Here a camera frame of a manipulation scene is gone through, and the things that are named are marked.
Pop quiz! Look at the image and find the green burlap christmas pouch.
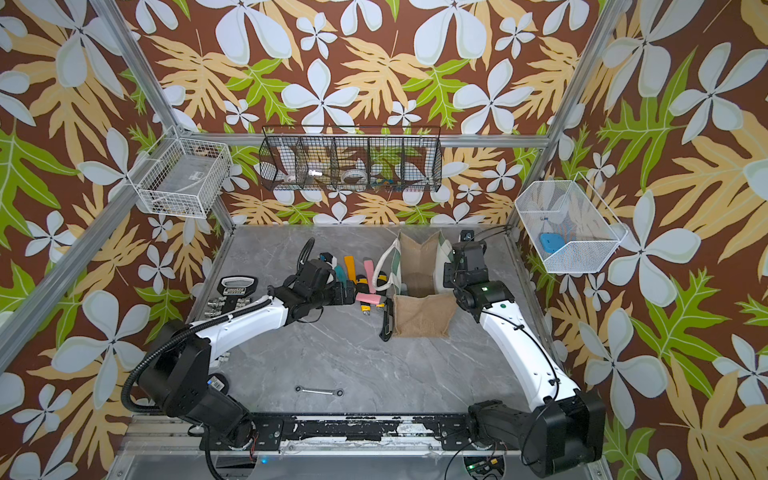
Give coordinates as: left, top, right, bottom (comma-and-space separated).
375, 230, 457, 341

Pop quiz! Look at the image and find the yellow black utility knife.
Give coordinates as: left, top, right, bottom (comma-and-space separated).
376, 272, 388, 308
356, 274, 371, 316

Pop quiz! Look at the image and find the black metal utility knife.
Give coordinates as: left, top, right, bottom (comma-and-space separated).
379, 297, 394, 342

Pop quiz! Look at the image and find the pink art knife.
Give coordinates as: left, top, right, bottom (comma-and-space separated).
355, 292, 384, 305
363, 258, 376, 294

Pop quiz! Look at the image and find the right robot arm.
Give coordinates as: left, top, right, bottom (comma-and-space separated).
443, 230, 606, 478

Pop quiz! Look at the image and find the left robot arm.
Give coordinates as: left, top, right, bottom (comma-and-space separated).
121, 239, 357, 450

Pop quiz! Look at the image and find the teal art knife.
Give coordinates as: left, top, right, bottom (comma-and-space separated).
334, 265, 348, 285

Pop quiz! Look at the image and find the orange art knife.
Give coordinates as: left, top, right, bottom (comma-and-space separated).
344, 255, 357, 283

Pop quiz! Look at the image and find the pink art knife upright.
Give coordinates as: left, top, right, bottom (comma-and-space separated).
363, 258, 376, 294

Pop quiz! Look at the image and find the blue object in basket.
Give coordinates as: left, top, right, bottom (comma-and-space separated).
539, 232, 567, 255

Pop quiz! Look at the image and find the small steel wrench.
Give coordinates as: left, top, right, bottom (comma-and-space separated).
294, 385, 344, 397

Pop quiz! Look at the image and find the white mesh basket right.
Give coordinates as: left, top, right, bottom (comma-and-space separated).
515, 180, 628, 275

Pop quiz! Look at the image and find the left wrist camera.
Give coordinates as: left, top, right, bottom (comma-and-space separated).
318, 252, 338, 269

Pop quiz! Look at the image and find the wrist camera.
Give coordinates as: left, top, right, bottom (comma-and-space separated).
318, 252, 338, 269
459, 229, 475, 243

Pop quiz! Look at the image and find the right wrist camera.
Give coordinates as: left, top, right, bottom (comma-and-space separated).
459, 229, 475, 243

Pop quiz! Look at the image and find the black wire basket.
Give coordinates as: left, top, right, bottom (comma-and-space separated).
256, 125, 444, 192

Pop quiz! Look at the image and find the black mounting rail base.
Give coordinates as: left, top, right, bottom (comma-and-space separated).
203, 412, 517, 452

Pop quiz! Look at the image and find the white wire basket left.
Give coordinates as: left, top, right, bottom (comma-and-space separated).
129, 127, 232, 219

